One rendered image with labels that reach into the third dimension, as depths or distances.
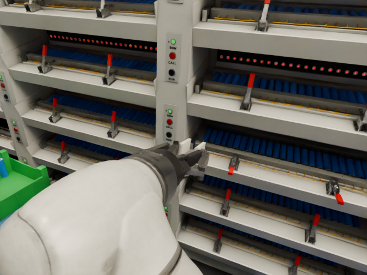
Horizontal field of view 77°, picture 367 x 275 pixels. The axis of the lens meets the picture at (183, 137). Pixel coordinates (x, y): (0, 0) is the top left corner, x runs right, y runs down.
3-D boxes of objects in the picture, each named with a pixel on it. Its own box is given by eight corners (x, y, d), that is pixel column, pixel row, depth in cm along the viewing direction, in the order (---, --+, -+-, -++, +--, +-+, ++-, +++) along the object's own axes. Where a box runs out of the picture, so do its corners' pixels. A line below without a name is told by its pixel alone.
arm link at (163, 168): (106, 150, 31) (131, 142, 36) (101, 210, 33) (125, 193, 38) (169, 168, 28) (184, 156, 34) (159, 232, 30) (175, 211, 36)
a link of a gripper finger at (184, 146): (179, 156, 52) (176, 155, 52) (189, 149, 58) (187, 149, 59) (182, 144, 51) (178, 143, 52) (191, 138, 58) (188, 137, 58)
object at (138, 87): (158, 108, 70) (152, 66, 61) (13, 79, 87) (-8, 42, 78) (182, 78, 84) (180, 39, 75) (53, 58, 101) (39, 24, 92)
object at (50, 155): (155, 202, 87) (151, 180, 78) (35, 162, 105) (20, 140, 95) (176, 164, 101) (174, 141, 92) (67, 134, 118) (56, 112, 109)
